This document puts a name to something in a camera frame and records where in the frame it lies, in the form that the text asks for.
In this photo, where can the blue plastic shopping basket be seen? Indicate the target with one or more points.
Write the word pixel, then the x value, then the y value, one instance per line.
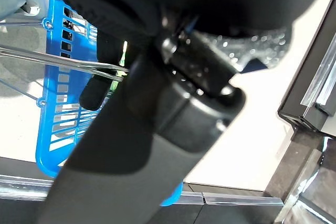
pixel 53 51

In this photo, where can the brown polished stone counter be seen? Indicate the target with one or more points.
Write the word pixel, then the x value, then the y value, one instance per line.
pixel 302 169

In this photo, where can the dark cabinet with clear rail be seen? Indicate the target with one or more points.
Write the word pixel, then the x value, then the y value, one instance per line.
pixel 315 90

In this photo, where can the clear plastic shelf rail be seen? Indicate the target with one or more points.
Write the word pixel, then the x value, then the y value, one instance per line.
pixel 236 199

